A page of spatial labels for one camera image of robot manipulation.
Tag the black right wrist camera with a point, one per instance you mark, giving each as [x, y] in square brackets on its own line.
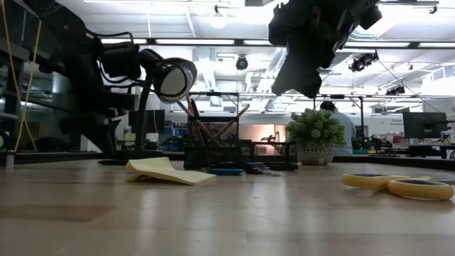
[278, 25]

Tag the white background bottle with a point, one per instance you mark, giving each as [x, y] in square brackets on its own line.
[127, 134]

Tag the black computer monitor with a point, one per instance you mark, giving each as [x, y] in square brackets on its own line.
[156, 121]
[424, 124]

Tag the blue eraser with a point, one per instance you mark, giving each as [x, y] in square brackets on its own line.
[225, 171]

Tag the small grey metal post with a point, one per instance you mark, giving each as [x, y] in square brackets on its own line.
[9, 160]

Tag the black ceiling dome camera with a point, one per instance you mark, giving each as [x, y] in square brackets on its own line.
[241, 63]

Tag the black binder clip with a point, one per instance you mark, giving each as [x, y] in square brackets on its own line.
[256, 167]

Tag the black pen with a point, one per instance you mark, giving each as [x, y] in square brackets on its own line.
[195, 108]
[110, 162]

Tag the round ceiling lamp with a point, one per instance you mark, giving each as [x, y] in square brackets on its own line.
[218, 19]

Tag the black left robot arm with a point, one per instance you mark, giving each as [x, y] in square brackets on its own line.
[81, 89]

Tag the black gooseneck desk lamp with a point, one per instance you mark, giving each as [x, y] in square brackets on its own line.
[160, 71]

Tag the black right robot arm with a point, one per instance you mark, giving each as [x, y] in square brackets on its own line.
[371, 16]

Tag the person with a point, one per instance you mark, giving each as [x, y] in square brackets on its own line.
[346, 131]

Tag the black mesh desk organizer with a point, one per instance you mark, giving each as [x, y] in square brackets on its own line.
[213, 156]

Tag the black ceiling spotlight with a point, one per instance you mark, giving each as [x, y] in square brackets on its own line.
[395, 90]
[362, 62]

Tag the yellow sticky note pad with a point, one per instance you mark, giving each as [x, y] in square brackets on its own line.
[167, 170]

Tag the green artificial potted plant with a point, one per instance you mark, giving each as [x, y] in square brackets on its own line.
[314, 131]

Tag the orange wooden pencil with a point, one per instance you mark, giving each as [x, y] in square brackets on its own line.
[189, 103]
[185, 108]
[241, 111]

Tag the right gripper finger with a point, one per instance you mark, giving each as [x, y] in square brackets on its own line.
[313, 80]
[291, 78]

